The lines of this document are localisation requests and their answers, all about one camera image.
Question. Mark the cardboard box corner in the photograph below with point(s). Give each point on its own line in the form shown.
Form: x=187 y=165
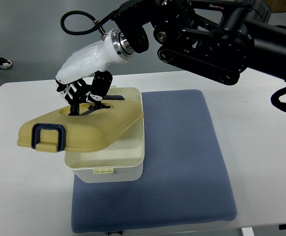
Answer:
x=276 y=6

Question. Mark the white storage box base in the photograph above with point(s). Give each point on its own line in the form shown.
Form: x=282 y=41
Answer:
x=120 y=161

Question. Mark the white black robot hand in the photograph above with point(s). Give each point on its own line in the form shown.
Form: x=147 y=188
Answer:
x=84 y=77

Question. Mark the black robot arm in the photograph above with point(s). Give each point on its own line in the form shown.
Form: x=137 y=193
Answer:
x=217 y=39

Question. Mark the blue padded mat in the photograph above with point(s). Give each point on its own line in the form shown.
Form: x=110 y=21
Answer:
x=184 y=180

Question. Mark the yellow box lid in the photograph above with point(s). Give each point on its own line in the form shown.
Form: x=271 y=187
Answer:
x=88 y=132

